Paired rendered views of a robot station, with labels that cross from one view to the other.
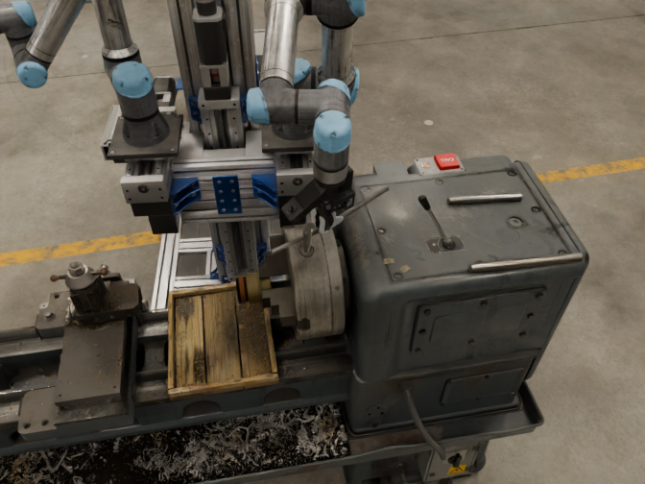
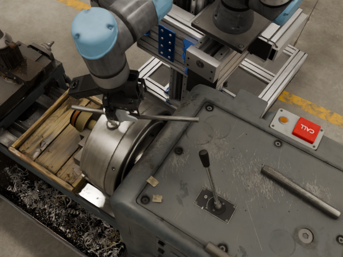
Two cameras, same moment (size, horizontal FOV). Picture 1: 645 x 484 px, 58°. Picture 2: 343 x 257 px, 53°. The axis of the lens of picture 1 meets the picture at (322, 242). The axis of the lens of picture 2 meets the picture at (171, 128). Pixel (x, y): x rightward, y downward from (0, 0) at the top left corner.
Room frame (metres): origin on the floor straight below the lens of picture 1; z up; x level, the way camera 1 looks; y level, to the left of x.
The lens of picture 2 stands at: (0.73, -0.40, 2.04)
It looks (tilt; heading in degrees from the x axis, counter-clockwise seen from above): 59 degrees down; 39
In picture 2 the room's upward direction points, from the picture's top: 4 degrees clockwise
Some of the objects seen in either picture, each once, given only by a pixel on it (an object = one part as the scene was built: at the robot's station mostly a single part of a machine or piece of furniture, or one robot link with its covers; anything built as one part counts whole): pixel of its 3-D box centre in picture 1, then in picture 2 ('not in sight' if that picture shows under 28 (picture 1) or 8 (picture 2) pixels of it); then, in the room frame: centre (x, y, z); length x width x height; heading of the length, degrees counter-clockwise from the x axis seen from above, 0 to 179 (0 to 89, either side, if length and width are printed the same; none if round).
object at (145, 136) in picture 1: (143, 121); not in sight; (1.61, 0.59, 1.21); 0.15 x 0.15 x 0.10
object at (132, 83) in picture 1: (134, 88); not in sight; (1.61, 0.60, 1.33); 0.13 x 0.12 x 0.14; 26
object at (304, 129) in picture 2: (446, 162); (305, 130); (1.34, -0.36, 1.26); 0.06 x 0.06 x 0.02; 11
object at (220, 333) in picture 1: (221, 335); (73, 135); (0.99, 0.30, 0.89); 0.36 x 0.30 x 0.04; 11
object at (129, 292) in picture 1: (104, 305); (18, 68); (1.01, 0.62, 0.99); 0.20 x 0.10 x 0.05; 101
